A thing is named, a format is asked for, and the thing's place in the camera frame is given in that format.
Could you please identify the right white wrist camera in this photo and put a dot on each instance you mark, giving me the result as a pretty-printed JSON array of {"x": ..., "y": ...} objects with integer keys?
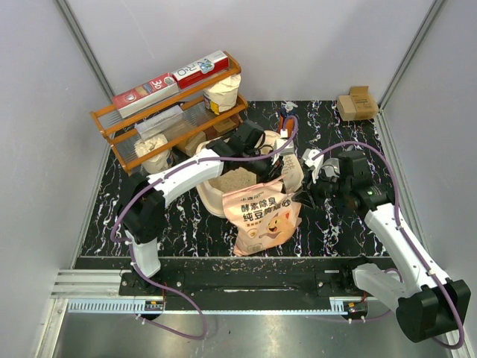
[{"x": 311, "y": 163}]

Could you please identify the pink cat litter bag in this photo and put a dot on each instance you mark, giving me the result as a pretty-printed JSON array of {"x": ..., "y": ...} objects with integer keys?
[{"x": 265, "y": 215}]

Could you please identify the metal litter scoop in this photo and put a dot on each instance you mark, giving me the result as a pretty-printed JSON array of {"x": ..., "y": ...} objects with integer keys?
[{"x": 337, "y": 169}]

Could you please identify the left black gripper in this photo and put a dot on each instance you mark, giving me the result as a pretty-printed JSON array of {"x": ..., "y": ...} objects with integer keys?
[{"x": 272, "y": 171}]

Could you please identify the red white box right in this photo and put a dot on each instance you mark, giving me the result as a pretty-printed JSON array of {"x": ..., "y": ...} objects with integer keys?
[{"x": 200, "y": 69}]

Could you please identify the red white box left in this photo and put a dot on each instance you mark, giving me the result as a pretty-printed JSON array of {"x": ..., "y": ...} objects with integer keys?
[{"x": 145, "y": 95}]

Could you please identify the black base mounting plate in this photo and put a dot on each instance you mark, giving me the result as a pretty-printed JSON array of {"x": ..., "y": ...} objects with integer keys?
[{"x": 247, "y": 284}]

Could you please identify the white paper bag upper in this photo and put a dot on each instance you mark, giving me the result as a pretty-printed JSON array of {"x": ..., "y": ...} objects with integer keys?
[{"x": 222, "y": 96}]

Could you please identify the orange pump bottle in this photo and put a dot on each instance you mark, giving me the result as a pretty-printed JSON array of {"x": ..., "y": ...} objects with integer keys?
[{"x": 287, "y": 109}]

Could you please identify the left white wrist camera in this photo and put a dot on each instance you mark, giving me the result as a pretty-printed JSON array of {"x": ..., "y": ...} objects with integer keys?
[{"x": 284, "y": 145}]

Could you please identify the red white box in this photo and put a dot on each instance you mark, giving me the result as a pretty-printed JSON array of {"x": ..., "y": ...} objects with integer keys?
[
  {"x": 200, "y": 69},
  {"x": 145, "y": 95}
]

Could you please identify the beige plastic litter box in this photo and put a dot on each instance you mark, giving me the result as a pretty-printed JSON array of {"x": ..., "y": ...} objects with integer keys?
[{"x": 211, "y": 191}]

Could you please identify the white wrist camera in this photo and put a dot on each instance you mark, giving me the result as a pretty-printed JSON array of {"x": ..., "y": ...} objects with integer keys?
[
  {"x": 311, "y": 163},
  {"x": 284, "y": 145}
]

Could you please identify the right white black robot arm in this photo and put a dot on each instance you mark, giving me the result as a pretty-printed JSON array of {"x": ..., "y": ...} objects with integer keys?
[{"x": 426, "y": 301}]

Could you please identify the brown box under shelf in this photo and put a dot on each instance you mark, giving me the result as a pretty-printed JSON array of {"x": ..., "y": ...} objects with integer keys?
[{"x": 189, "y": 146}]

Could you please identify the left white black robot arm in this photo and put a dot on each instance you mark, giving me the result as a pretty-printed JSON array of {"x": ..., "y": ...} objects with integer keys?
[{"x": 143, "y": 216}]

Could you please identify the brown cardboard box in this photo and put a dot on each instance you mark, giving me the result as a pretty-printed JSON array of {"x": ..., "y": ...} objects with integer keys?
[{"x": 358, "y": 105}]

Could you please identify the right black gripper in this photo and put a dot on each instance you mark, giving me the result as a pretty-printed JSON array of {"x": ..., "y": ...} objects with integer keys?
[{"x": 310, "y": 198}]

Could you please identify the clear plastic box on shelf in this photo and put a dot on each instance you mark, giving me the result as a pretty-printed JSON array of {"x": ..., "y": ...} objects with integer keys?
[{"x": 160, "y": 122}]

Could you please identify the orange wooden shelf rack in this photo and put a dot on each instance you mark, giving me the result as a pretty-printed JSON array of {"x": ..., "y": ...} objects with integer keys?
[{"x": 183, "y": 108}]

